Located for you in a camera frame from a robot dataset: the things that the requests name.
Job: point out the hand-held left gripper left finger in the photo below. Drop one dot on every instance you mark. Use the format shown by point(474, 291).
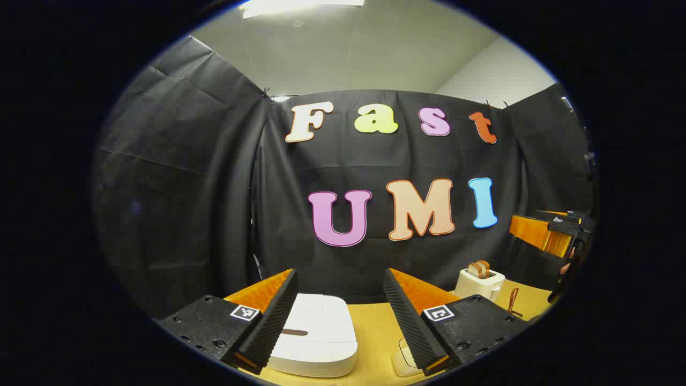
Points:
point(273, 321)

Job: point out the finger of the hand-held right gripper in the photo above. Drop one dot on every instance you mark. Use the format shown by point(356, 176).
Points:
point(538, 236)

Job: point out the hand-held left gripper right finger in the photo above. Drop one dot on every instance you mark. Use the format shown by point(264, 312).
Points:
point(407, 321)

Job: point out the white rice cooker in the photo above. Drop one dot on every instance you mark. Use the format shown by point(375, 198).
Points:
point(321, 332)

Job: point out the brown wooden spoon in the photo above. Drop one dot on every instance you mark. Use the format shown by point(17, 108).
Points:
point(514, 300)

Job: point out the clear plastic rice container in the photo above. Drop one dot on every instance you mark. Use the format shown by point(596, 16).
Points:
point(402, 364)

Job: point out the brown bread slice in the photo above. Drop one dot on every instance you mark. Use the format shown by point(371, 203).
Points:
point(474, 271)
point(484, 268)

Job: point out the white toaster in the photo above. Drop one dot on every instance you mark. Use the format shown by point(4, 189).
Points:
point(477, 287)

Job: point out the black backdrop cloth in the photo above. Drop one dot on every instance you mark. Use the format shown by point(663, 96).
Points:
point(203, 187)

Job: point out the ceiling light panel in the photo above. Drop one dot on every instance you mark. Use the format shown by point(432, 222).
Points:
point(300, 6)

